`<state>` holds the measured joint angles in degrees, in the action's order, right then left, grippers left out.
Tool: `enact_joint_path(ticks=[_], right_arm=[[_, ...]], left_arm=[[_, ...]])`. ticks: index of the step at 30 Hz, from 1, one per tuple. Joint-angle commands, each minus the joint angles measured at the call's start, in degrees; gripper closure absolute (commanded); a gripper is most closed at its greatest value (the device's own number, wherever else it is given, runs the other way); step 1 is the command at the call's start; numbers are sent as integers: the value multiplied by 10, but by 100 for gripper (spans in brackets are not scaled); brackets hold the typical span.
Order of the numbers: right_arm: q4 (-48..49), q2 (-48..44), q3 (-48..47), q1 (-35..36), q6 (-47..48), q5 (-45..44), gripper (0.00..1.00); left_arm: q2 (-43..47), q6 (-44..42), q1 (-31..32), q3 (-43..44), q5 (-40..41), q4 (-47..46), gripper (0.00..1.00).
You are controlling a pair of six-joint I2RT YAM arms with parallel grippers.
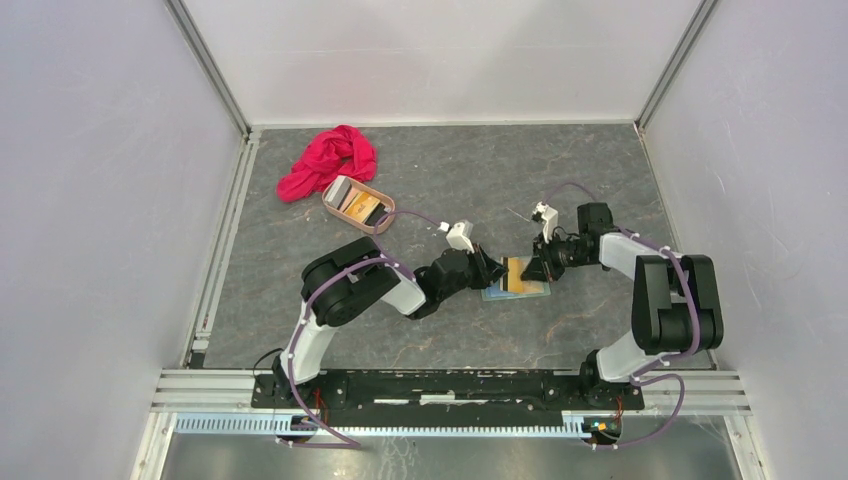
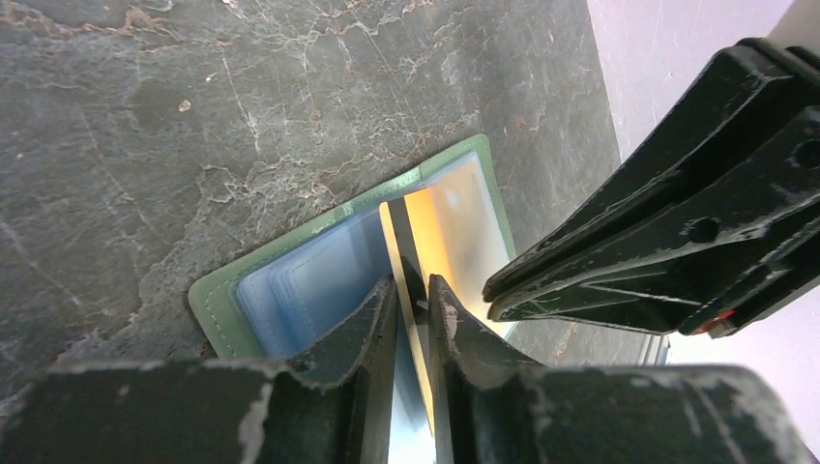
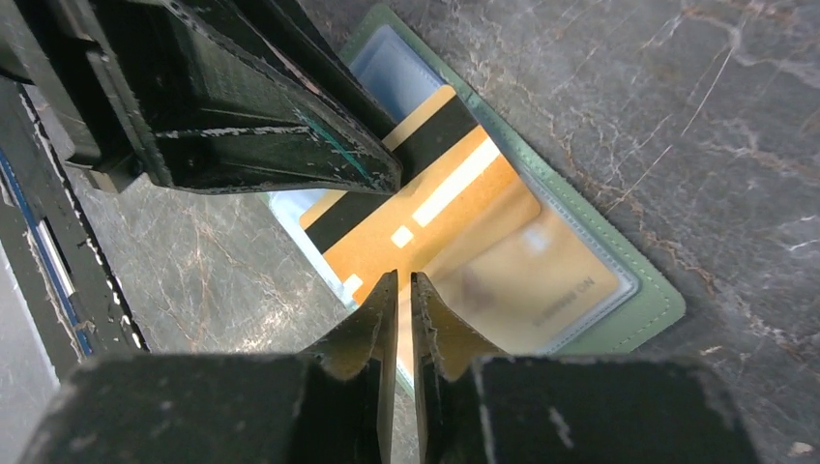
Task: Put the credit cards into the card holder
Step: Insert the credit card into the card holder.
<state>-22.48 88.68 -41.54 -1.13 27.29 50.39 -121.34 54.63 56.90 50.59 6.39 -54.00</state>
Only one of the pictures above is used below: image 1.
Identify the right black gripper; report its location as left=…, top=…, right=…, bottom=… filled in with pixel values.
left=520, top=229, right=594, bottom=282

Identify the green card holder wallet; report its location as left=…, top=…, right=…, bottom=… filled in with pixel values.
left=481, top=256, right=550, bottom=301

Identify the pink oval card tray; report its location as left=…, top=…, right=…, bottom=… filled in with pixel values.
left=321, top=177, right=396, bottom=234

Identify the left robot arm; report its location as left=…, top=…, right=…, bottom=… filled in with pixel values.
left=272, top=237, right=508, bottom=408

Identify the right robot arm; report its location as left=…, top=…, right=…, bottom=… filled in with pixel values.
left=521, top=202, right=724, bottom=408

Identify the gold card in tray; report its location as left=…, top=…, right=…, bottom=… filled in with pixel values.
left=343, top=191, right=382, bottom=224

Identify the stack of upright cards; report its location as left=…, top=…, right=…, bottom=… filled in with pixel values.
left=323, top=175, right=351, bottom=210

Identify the red crumpled cloth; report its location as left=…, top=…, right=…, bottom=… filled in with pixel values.
left=276, top=125, right=378, bottom=203

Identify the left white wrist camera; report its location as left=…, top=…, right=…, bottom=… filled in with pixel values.
left=438, top=220, right=474, bottom=253

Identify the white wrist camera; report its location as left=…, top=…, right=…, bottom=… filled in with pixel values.
left=438, top=220, right=474, bottom=253
left=531, top=201, right=559, bottom=243

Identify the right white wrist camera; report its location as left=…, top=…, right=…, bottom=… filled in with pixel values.
left=531, top=201, right=559, bottom=243

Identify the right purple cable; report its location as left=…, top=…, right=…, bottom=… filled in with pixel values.
left=543, top=182, right=702, bottom=452

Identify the aluminium frame rail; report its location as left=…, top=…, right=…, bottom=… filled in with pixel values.
left=151, top=370, right=752, bottom=441

